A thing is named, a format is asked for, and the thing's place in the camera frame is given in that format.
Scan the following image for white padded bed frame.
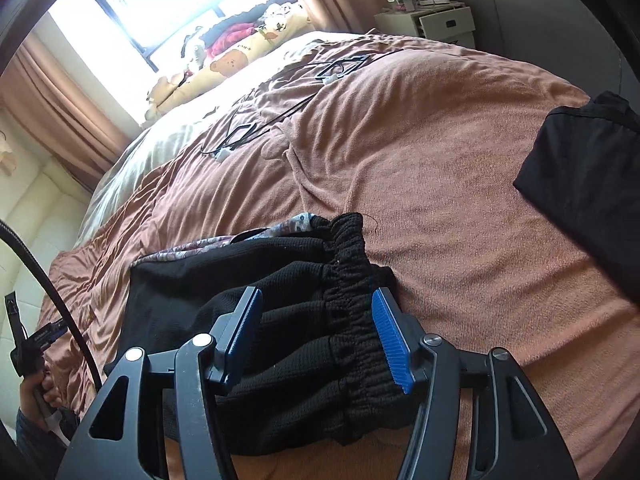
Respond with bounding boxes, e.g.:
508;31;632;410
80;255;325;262
0;160;92;343

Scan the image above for red cloth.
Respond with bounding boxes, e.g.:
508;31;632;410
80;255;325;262
207;22;262;59

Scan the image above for thick black cable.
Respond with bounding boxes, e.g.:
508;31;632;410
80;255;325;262
0;220;104;397

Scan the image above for floral patterned cloth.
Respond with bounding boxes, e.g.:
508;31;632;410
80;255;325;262
132;211;318;266

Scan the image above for person's left forearm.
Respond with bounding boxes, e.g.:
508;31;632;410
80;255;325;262
14;406;58;463

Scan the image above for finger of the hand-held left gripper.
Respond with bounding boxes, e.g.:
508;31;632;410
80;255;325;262
29;319;68;355

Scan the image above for pink curtain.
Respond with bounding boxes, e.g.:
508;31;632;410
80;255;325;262
0;35;136;192

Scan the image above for folded black garment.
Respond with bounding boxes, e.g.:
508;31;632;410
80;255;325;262
514;91;640;306

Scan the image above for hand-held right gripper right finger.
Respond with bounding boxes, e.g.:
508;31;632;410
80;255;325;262
371;287;581;480

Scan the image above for thin black cable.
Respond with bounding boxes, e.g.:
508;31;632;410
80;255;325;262
272;49;418;92
199;91;321;162

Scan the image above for black knit pants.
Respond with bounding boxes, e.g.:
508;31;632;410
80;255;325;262
105;212;426;456

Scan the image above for brown blanket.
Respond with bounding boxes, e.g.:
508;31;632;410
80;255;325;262
37;30;640;480

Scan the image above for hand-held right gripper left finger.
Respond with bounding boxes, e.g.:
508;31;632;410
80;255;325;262
55;286;264;480

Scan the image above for bear-print pillow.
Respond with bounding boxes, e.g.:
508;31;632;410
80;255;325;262
142;0;316;123

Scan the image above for cream duvet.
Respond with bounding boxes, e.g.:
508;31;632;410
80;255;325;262
75;30;351;246

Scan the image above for person's left hand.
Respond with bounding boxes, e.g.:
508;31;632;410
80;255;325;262
37;371;64;412

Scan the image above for window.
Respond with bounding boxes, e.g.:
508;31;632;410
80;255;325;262
47;0;313;126

